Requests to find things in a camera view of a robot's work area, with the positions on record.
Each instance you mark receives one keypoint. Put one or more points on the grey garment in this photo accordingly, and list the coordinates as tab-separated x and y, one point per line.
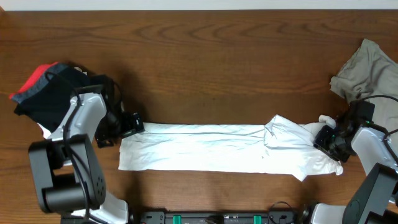
370	72

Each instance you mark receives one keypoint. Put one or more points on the white green folded garment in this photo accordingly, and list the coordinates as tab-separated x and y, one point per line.
45	132

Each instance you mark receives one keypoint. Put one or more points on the black mounting rail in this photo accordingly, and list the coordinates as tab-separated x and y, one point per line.
279	213

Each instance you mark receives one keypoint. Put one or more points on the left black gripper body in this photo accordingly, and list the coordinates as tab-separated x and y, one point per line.
130	125

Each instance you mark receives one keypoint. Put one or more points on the white printed t-shirt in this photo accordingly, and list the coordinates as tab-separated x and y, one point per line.
278	147

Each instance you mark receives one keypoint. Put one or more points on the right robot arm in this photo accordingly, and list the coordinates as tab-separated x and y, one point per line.
355	134

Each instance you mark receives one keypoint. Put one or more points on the red folded garment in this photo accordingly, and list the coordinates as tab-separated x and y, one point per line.
33	79

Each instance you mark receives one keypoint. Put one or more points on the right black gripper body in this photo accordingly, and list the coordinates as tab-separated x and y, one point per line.
329	142

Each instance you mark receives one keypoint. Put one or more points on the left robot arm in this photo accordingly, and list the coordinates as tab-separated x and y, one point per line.
67	175

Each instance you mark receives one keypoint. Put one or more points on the black folded garment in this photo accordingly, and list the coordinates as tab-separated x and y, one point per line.
48	101

